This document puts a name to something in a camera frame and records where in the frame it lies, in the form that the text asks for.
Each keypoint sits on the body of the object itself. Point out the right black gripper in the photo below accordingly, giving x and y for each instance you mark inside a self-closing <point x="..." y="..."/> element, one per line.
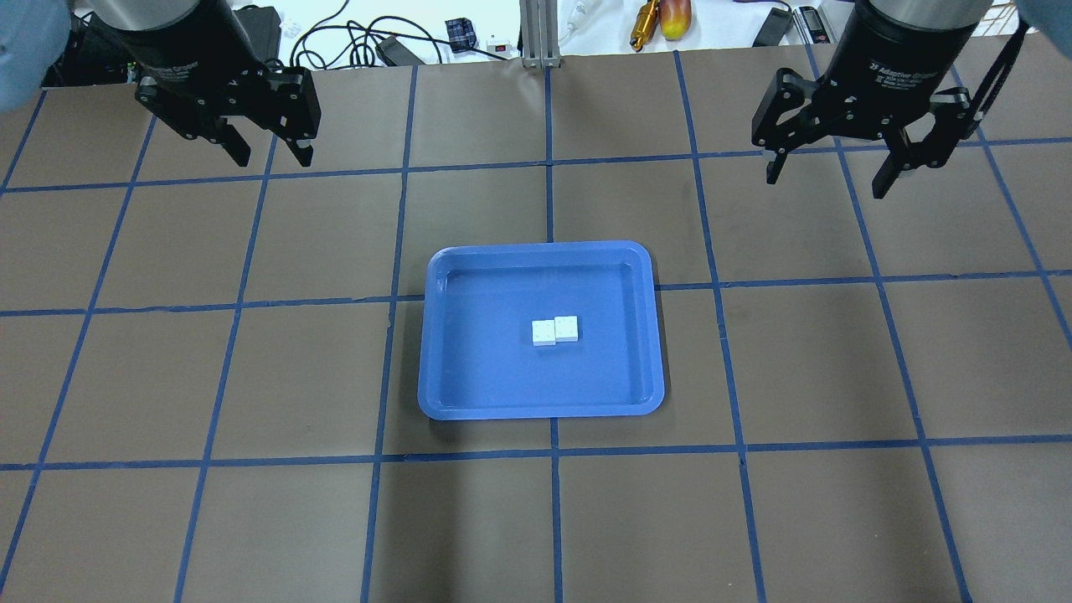
<point x="898" y="52"/>

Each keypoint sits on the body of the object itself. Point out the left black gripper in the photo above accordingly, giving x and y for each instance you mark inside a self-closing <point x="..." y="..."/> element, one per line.
<point x="177" y="52"/>

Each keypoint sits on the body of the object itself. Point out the white block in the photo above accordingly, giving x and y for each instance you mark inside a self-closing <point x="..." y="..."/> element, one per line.
<point x="566" y="328"/>
<point x="543" y="333"/>

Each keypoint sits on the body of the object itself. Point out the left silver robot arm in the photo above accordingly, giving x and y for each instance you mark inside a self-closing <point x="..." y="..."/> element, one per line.
<point x="35" y="34"/>

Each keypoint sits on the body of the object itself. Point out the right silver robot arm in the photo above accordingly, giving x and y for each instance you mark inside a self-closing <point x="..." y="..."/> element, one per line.
<point x="1049" y="17"/>

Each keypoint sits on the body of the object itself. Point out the blue plastic tray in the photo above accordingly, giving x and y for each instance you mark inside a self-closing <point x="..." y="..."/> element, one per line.
<point x="477" y="360"/>

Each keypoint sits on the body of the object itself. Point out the black power adapter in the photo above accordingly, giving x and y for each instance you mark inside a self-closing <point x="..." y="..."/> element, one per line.
<point x="774" y="28"/>

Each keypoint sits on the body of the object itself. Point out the black flat power brick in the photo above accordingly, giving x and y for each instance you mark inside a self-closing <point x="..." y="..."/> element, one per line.
<point x="393" y="52"/>

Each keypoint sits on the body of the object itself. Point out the toy mango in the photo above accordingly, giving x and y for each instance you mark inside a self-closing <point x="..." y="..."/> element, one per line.
<point x="676" y="18"/>

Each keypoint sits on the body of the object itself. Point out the yellow handled screwdriver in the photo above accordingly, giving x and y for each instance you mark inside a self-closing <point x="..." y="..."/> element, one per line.
<point x="645" y="25"/>

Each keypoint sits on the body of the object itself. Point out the aluminium frame post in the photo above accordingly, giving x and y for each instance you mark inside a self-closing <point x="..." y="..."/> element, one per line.
<point x="539" y="34"/>

